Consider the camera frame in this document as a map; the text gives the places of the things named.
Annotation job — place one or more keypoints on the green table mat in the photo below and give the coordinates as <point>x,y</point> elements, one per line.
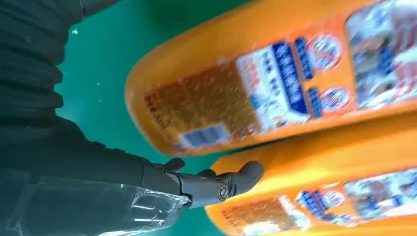
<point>97,65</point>

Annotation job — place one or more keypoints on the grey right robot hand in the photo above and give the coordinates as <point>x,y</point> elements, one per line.
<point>65,169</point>

